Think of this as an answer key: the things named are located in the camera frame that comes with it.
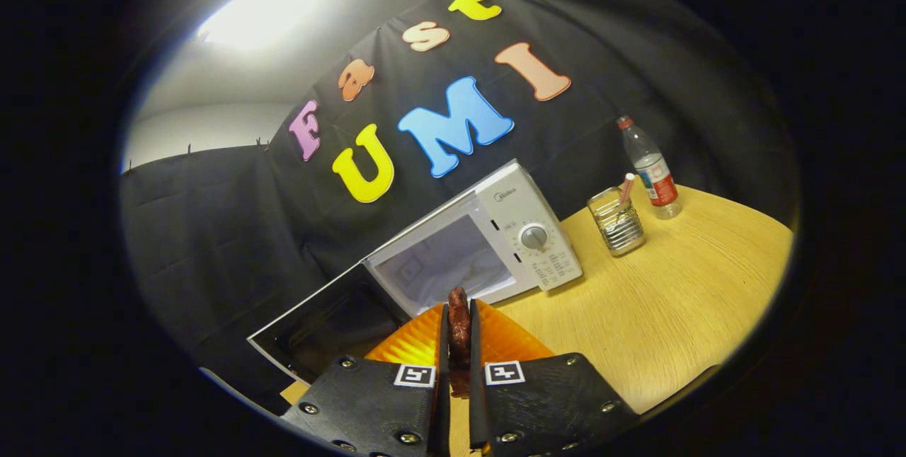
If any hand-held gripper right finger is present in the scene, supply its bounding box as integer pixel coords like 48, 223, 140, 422
467, 299, 641, 457

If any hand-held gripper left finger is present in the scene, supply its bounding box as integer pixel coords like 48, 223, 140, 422
280, 301, 451, 457

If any brown meat strip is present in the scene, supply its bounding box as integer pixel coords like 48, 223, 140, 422
447, 287, 474, 398

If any white toaster oven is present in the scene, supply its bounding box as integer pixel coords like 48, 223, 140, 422
246, 158, 584, 386

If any clear plastic water bottle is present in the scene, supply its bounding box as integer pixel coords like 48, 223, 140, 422
614, 115, 683, 221

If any metal wire basket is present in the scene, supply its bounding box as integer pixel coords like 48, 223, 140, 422
586, 187, 646, 257

